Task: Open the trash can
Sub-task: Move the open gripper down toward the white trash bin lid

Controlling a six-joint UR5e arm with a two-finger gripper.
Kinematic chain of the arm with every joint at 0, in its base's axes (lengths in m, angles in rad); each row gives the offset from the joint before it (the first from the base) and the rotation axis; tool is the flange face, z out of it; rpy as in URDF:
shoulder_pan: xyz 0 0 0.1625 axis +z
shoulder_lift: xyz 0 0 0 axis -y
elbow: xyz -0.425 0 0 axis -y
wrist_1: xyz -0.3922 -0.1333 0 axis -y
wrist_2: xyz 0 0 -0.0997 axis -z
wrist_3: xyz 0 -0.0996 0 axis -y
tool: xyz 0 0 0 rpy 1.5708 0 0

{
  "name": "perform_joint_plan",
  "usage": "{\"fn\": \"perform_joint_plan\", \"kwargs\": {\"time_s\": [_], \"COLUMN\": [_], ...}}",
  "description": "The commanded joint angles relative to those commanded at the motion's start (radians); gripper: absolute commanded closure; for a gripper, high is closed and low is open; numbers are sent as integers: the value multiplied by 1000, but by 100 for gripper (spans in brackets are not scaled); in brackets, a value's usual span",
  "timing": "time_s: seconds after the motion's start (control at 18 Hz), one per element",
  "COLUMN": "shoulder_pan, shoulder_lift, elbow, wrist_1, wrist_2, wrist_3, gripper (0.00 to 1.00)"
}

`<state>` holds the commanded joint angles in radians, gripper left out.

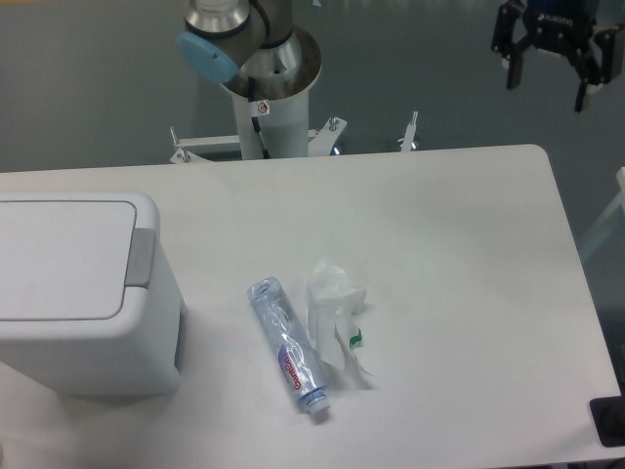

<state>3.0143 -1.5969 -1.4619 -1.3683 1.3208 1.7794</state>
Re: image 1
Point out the crushed clear plastic water bottle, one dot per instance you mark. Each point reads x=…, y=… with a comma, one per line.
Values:
x=297, y=360

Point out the white plastic trash can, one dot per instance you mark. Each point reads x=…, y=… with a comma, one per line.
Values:
x=135, y=353

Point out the black device at table corner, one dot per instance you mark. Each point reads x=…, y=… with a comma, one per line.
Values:
x=608, y=416

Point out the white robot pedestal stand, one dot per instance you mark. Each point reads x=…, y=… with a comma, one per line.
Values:
x=265, y=129

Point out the white trash can lid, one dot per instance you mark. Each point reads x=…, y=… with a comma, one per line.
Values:
x=74, y=259

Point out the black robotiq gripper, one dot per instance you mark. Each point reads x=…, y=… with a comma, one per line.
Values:
x=553, y=25

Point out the crumpled clear plastic wrapper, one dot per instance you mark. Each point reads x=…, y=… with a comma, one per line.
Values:
x=334, y=302

